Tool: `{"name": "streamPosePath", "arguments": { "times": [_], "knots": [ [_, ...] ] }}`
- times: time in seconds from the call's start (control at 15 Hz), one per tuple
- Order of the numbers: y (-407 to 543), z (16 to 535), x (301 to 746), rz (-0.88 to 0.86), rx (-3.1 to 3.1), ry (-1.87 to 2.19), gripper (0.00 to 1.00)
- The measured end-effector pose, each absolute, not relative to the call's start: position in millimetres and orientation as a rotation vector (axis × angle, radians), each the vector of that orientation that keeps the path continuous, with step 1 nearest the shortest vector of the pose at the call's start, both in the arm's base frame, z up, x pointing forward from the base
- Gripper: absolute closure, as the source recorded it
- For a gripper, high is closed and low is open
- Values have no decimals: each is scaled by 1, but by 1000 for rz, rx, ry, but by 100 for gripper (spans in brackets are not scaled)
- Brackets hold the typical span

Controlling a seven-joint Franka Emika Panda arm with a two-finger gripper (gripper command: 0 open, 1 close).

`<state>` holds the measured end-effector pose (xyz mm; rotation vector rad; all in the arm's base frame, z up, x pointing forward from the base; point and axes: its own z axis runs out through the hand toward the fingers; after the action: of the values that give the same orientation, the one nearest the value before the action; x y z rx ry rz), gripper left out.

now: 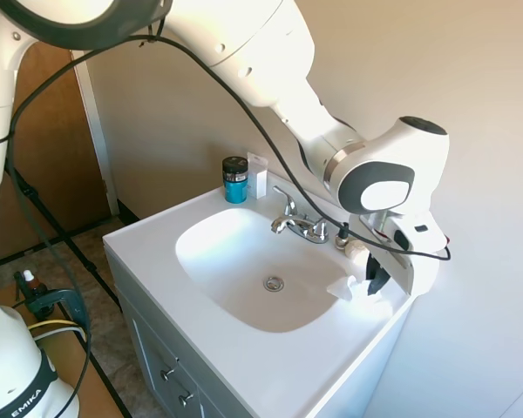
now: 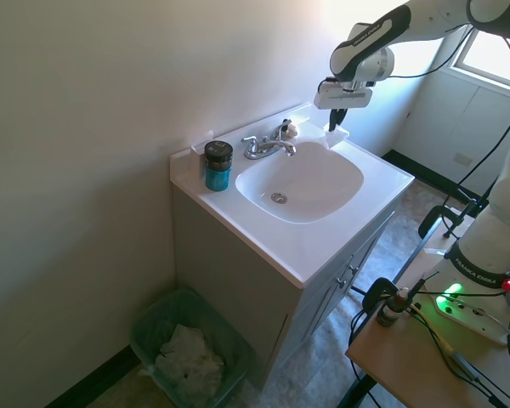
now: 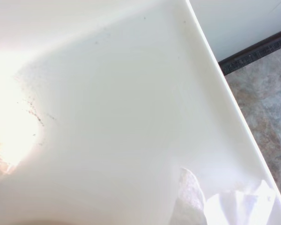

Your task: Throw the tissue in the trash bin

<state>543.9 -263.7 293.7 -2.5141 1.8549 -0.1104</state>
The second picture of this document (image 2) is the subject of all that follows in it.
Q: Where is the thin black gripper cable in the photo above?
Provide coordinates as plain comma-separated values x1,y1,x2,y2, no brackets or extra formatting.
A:
388,20,473,80

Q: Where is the black C-clamp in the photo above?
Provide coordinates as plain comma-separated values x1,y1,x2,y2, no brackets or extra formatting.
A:
417,186,490,256
362,276,410,316

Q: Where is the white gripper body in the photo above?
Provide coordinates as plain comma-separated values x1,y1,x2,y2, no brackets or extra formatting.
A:
314,80,373,111

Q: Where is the chrome faucet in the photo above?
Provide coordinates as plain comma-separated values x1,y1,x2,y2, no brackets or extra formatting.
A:
241,120,298,161

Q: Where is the blue jar with black lid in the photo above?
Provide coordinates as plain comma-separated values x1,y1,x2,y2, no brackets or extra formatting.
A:
202,139,234,192

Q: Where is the small brown dropper bottle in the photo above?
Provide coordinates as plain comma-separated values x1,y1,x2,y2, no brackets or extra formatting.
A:
376,287,409,328

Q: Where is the crumpled white tissue pile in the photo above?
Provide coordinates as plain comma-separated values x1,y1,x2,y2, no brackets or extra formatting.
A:
152,322,226,397

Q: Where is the window with white frame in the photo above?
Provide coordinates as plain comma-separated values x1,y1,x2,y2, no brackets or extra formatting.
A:
451,23,510,91

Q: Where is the grey vanity cabinet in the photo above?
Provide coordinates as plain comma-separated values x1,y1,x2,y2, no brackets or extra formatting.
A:
172,186,399,392

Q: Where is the green translucent trash bin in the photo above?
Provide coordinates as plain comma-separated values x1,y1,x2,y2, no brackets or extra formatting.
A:
129,285,256,408

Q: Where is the white sink countertop with basin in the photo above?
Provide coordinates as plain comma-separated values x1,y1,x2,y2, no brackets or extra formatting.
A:
169,101,417,290

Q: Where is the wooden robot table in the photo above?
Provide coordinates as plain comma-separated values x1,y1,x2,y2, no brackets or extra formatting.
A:
344,237,510,408

